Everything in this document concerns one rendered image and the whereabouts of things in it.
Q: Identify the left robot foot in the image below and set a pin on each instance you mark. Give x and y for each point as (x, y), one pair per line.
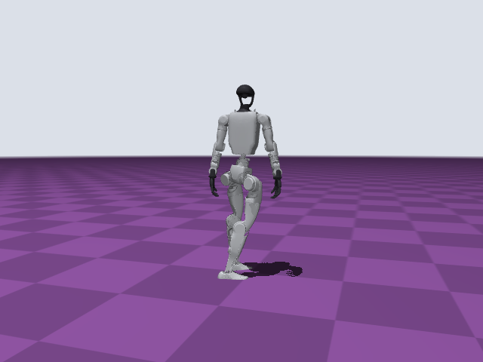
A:
(240, 267)

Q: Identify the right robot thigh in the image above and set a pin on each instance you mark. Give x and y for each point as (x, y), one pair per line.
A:
(252, 201)

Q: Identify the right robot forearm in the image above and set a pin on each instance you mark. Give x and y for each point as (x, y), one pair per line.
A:
(274, 161)

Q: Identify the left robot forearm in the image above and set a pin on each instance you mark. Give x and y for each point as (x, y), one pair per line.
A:
(215, 161)

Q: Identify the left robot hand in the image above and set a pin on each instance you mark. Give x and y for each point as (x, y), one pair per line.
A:
(212, 176)

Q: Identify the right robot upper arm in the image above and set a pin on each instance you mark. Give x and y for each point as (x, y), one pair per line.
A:
(267, 131)

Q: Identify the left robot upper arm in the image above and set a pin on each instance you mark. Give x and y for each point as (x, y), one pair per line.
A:
(221, 132)

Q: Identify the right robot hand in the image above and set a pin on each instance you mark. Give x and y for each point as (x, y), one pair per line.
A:
(277, 188)

